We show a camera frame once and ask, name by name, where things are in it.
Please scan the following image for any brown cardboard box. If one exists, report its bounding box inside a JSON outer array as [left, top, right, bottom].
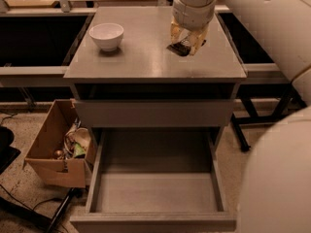
[[25, 100, 96, 188]]

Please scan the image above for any open grey middle drawer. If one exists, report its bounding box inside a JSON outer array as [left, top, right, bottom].
[[70, 128, 236, 233]]

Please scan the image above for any closed grey top drawer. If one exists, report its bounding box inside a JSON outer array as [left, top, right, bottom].
[[74, 100, 233, 128]]

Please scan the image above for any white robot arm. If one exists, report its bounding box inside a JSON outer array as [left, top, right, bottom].
[[171, 0, 311, 233]]

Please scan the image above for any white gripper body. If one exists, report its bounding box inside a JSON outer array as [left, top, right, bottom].
[[171, 0, 216, 31]]

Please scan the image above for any black floor cable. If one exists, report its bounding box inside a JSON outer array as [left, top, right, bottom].
[[0, 183, 64, 216]]

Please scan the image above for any green packet in box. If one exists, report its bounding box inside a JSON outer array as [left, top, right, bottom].
[[73, 143, 86, 158]]

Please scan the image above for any grey drawer cabinet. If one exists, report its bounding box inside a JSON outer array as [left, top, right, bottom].
[[63, 6, 247, 233]]

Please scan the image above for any black chair base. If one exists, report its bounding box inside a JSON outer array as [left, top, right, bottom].
[[0, 126, 20, 174]]

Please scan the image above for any dark rxbar chocolate wrapper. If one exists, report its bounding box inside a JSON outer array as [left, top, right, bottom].
[[167, 38, 195, 56]]

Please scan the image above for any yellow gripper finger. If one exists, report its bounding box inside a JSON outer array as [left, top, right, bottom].
[[170, 17, 184, 44], [189, 25, 208, 55]]

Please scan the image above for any white ceramic bowl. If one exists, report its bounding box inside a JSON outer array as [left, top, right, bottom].
[[88, 23, 124, 51]]

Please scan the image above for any black table leg stand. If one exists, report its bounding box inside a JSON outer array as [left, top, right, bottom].
[[231, 84, 306, 152]]

